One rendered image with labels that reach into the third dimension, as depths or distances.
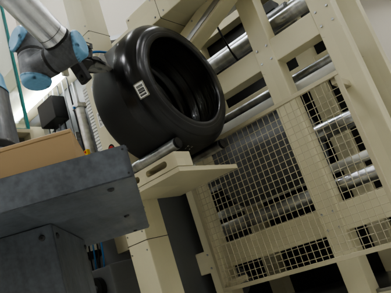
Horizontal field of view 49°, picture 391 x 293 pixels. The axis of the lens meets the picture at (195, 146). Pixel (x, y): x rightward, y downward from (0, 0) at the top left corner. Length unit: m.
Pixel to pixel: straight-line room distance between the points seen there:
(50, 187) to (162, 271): 1.39
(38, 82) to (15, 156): 0.89
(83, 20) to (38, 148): 1.73
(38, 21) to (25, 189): 0.86
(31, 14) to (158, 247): 1.06
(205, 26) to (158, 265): 1.16
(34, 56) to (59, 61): 0.09
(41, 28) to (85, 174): 0.87
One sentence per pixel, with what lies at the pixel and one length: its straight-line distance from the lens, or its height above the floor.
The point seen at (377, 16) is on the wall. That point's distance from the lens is 6.64.
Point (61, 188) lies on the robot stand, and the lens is 0.50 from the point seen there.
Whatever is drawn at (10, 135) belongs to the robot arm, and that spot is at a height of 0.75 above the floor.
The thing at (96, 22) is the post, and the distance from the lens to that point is 2.27.
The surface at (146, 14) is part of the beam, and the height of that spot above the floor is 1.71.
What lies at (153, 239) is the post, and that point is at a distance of 1.87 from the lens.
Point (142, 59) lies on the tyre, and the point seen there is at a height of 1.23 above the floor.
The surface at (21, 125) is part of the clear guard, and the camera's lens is 2.14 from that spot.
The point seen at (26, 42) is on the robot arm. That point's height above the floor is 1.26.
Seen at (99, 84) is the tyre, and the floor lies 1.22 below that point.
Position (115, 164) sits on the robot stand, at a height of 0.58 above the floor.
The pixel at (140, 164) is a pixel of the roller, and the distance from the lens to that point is 1.73.
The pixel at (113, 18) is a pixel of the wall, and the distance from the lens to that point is 5.93.
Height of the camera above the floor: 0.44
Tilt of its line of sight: 15 degrees up
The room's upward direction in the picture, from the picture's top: 18 degrees counter-clockwise
